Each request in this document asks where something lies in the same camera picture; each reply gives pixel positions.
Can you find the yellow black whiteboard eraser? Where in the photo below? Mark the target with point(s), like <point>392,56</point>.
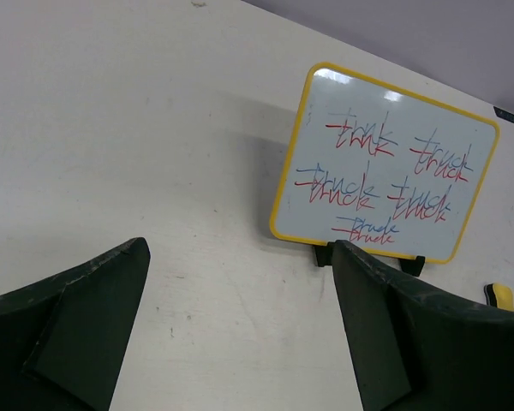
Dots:
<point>500,296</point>

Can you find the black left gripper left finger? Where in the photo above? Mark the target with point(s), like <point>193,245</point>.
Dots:
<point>63,338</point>

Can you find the yellow framed whiteboard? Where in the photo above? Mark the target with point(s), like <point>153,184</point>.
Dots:
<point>389,170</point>

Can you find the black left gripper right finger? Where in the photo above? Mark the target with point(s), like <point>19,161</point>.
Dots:
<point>414,346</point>

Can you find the black metal whiteboard stand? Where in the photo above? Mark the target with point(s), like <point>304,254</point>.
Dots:
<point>413,267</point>

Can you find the dark corner label sticker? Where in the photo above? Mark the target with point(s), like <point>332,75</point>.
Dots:
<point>504,114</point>

